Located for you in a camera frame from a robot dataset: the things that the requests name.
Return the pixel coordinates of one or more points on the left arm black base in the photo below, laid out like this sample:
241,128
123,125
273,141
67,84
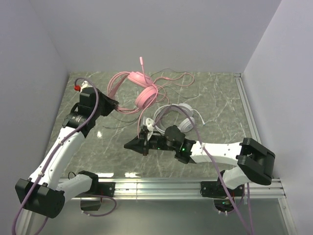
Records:
91,201

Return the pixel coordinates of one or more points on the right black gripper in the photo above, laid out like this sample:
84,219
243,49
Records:
144,145

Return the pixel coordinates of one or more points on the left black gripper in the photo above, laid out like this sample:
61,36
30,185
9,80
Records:
105,105

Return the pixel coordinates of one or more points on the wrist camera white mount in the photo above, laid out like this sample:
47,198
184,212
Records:
80,88
148,123

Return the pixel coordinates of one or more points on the aluminium front rail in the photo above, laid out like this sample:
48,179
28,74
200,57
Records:
184,189

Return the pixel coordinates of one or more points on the pink headphones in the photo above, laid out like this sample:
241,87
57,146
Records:
145,99

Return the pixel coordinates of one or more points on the white headphones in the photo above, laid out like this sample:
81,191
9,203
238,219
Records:
186,125

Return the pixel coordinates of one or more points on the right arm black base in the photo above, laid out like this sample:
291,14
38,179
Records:
215,190

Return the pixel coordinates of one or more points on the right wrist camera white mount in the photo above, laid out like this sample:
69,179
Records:
148,123

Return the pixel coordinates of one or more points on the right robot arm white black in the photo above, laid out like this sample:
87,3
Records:
190,151

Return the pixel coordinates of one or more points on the aluminium rail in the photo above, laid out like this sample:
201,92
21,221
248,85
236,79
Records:
249,117
184,189

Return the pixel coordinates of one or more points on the aluminium right side rail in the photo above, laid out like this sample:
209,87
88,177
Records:
249,117

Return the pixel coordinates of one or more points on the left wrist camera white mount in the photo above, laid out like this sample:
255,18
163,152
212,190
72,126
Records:
80,88

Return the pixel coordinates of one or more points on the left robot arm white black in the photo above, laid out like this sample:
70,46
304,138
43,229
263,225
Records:
42,192

